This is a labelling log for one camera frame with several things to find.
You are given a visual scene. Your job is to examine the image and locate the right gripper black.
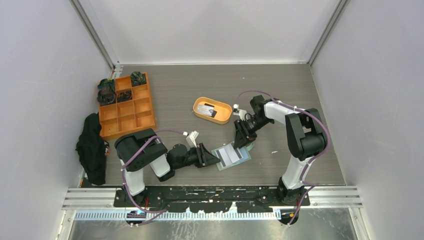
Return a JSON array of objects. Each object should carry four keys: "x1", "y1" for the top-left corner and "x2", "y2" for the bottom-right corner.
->
[{"x1": 234, "y1": 115, "x2": 273, "y2": 149}]

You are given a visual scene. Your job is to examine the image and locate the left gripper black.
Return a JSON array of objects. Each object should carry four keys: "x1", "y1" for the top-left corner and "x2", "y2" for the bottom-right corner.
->
[{"x1": 174, "y1": 142, "x2": 221, "y2": 170}]

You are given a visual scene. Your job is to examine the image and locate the green card holder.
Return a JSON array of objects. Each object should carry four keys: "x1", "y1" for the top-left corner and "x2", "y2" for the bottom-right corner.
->
[{"x1": 211, "y1": 141, "x2": 254, "y2": 171}]

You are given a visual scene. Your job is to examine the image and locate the white magnetic stripe card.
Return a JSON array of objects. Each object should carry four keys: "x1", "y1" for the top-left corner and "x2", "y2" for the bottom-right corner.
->
[{"x1": 214, "y1": 143, "x2": 244, "y2": 168}]

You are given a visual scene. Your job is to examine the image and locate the orange oval tray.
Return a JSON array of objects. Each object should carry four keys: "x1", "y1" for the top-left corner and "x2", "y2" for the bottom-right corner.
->
[{"x1": 193, "y1": 96, "x2": 233, "y2": 125}]

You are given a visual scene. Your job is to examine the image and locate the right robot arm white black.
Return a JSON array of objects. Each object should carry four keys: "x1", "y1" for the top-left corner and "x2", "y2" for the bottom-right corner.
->
[{"x1": 232, "y1": 95, "x2": 330, "y2": 206}]

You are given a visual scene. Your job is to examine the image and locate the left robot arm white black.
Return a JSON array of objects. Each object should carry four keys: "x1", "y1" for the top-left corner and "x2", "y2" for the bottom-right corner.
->
[{"x1": 114, "y1": 128, "x2": 220, "y2": 207}]

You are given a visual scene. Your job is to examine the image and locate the orange compartment organizer box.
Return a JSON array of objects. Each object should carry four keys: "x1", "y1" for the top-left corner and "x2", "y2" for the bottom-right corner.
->
[{"x1": 98, "y1": 72, "x2": 157, "y2": 141}]

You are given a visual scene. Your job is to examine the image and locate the dark item middle compartment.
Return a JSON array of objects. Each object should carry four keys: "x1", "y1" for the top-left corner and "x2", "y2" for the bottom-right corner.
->
[{"x1": 116, "y1": 90, "x2": 132, "y2": 103}]

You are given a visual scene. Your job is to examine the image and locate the dark rolled item top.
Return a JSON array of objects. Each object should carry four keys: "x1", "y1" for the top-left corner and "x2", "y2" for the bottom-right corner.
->
[{"x1": 130, "y1": 71, "x2": 147, "y2": 87}]

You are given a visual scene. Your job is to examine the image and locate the dark rolled item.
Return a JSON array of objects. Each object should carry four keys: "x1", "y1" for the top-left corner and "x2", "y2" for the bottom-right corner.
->
[
  {"x1": 97, "y1": 78, "x2": 116, "y2": 92},
  {"x1": 97, "y1": 89, "x2": 116, "y2": 106},
  {"x1": 130, "y1": 71, "x2": 147, "y2": 87}
]

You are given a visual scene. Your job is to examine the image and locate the black cloth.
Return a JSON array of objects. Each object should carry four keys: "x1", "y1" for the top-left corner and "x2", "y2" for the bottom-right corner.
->
[{"x1": 75, "y1": 113, "x2": 107, "y2": 185}]

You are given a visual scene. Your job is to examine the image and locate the dark rolled item left lower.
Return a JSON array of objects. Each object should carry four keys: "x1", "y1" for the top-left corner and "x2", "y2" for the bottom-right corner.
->
[{"x1": 97, "y1": 89, "x2": 116, "y2": 106}]

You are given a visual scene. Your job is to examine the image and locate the dark rolled item left upper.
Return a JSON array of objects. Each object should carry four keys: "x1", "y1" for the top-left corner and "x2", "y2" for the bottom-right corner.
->
[{"x1": 97, "y1": 78, "x2": 116, "y2": 92}]

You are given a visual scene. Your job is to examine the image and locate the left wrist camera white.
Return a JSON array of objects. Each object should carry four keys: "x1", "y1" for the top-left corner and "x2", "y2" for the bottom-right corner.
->
[{"x1": 183, "y1": 131, "x2": 199, "y2": 148}]

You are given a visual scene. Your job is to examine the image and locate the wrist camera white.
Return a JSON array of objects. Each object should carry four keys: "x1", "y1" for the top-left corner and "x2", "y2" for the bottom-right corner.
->
[
  {"x1": 232, "y1": 103, "x2": 248, "y2": 121},
  {"x1": 183, "y1": 131, "x2": 199, "y2": 148}
]

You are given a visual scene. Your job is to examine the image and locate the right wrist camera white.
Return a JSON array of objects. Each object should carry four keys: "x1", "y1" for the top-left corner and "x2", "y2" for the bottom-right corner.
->
[{"x1": 232, "y1": 103, "x2": 248, "y2": 121}]

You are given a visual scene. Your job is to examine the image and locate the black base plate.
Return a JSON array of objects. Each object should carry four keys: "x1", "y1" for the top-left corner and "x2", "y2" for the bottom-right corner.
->
[{"x1": 133, "y1": 185, "x2": 300, "y2": 213}]

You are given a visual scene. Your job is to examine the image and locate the aluminium frame rail left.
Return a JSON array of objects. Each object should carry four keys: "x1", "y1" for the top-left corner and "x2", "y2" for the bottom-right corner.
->
[{"x1": 69, "y1": 0, "x2": 120, "y2": 70}]

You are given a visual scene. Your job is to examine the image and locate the aluminium frame rail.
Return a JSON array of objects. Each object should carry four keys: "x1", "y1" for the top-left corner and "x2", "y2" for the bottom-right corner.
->
[
  {"x1": 307, "y1": 0, "x2": 350, "y2": 67},
  {"x1": 69, "y1": 0, "x2": 120, "y2": 70}
]

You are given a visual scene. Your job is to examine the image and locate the white slotted cable duct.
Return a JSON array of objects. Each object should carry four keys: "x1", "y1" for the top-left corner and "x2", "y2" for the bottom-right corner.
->
[{"x1": 74, "y1": 209, "x2": 281, "y2": 221}]

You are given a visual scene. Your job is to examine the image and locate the aluminium frame rail right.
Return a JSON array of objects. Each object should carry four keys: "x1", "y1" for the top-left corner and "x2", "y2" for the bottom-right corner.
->
[{"x1": 307, "y1": 0, "x2": 350, "y2": 67}]

